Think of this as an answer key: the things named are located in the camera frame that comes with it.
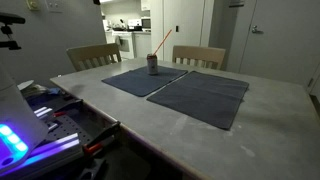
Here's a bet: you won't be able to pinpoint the red plastic straw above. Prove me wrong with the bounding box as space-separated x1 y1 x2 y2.
152 28 174 57

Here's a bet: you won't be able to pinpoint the red and silver soda can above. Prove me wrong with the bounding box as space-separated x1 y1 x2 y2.
146 53 160 76

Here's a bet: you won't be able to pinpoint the white countertop appliance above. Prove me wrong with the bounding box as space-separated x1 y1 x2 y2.
127 18 143 32

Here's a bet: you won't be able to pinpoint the light wooden slat-back chair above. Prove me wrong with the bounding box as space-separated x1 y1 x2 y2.
65 42 123 73
171 45 227 71

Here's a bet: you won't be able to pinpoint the microwave oven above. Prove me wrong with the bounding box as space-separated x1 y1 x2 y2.
141 17 152 30

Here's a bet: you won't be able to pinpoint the white kitchen stove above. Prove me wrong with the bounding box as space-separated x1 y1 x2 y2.
111 30 136 61

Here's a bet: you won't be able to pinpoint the white kitchen base cabinet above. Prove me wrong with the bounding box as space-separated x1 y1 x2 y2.
132 31 153 59

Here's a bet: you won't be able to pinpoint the dark blue cloth mat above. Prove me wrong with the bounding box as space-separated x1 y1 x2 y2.
146 70 250 131
101 65 189 98

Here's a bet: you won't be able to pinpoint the white closet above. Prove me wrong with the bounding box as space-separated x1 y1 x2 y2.
149 0 215 63

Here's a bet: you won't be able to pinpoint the small blue object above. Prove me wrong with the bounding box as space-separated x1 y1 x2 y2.
45 86 63 97

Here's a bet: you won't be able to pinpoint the silver metal blocks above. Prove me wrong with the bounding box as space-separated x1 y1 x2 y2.
33 106 54 120

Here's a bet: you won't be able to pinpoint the grey door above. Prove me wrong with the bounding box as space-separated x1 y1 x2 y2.
238 0 320 89

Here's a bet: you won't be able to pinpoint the white wall switch plate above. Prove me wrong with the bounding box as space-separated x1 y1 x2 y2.
44 0 65 14

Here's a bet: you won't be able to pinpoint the towel on oven handle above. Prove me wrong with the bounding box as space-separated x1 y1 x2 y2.
114 34 123 47

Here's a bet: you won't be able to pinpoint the white kitchen wall cabinet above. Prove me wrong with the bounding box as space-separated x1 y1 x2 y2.
140 0 151 12

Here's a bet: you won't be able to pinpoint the yellowish wall switch plate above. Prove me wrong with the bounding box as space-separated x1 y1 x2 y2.
26 0 41 11

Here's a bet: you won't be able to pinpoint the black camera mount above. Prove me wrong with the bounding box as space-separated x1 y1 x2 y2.
0 12 27 51

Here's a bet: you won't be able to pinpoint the black clamp with orange handle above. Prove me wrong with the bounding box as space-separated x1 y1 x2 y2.
51 98 84 118
82 120 122 156

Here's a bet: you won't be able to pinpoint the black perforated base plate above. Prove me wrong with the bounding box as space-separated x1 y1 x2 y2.
44 114 103 148

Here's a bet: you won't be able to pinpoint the grey wall sign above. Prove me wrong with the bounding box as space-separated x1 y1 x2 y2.
228 0 246 8

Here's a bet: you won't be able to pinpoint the aluminium extrusion rail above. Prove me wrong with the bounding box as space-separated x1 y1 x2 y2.
0 132 85 180

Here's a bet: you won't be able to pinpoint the silver lever door handle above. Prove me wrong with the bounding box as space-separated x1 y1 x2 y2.
251 25 265 35

